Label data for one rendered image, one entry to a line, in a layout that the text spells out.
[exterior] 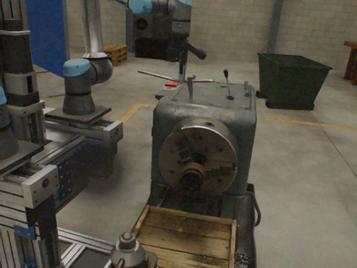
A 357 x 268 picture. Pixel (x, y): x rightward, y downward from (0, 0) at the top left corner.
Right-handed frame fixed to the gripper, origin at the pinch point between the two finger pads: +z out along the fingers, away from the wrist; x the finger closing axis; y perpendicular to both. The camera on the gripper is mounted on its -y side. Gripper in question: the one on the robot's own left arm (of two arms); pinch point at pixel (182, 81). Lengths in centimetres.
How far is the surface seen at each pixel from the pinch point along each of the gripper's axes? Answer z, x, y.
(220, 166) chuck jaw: 24.1, 27.6, -21.2
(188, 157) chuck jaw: 20.9, 30.4, -9.6
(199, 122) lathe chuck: 10.9, 19.2, -11.2
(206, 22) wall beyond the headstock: 19, -976, 104
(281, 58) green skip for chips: 58, -551, -107
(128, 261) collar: 21, 83, -5
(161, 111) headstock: 12.6, 7.3, 7.1
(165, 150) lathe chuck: 22.7, 23.5, 0.9
